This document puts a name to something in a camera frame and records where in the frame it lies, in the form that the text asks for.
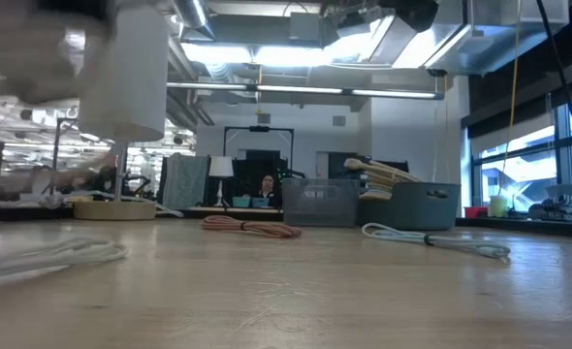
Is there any long ceiling light bar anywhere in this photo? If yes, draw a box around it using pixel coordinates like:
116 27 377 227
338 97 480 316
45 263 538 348
167 79 446 101

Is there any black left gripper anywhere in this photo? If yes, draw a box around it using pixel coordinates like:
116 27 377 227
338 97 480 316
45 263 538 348
38 0 111 12

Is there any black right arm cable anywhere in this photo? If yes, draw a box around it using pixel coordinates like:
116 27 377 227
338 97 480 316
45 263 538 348
535 0 572 172

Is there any person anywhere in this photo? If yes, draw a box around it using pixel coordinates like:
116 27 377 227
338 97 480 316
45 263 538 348
48 152 120 194
256 174 283 208

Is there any yellow hanging cord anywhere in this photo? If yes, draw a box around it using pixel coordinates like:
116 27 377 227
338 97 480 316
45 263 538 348
497 0 524 184

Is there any small white table lamp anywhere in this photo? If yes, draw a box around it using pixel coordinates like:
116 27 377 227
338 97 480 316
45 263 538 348
207 155 236 208

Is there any grey-green draped cloth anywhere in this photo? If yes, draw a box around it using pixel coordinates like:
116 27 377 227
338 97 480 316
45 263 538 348
161 153 210 211

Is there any brown background desk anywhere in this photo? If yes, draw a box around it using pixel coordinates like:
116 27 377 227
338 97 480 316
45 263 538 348
181 206 283 222

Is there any green cable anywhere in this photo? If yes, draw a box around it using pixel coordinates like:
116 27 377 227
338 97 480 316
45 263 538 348
361 222 512 262

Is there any white cable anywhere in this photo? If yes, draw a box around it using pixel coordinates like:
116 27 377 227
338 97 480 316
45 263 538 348
0 236 129 284

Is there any black metal gantry frame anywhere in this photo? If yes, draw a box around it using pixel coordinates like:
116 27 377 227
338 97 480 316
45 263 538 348
223 125 296 179

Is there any yellow-green cup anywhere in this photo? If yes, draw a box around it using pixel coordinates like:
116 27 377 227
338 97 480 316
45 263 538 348
489 194 509 218

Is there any silver air duct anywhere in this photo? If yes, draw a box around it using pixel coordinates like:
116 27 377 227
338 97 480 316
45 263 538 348
363 0 571 78

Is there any dark green plastic basket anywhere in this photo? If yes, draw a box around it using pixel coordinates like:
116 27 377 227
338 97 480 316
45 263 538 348
357 181 461 232

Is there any white cylinder shade table lamp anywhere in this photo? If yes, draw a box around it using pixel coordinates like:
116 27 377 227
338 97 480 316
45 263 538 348
72 3 170 222

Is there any grey plastic basket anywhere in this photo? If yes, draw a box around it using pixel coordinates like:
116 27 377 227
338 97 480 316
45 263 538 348
281 177 362 229

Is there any dark side counter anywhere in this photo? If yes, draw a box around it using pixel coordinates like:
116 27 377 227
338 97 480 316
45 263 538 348
455 216 572 239

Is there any large window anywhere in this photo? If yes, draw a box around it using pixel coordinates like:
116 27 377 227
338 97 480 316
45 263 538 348
469 91 572 218

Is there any black background screen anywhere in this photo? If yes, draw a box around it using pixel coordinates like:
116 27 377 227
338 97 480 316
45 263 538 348
231 148 289 198

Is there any pink braided cable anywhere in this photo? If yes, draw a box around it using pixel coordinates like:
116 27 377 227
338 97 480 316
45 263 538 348
200 214 303 240

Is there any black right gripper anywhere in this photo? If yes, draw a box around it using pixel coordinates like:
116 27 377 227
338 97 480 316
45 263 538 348
322 0 440 31

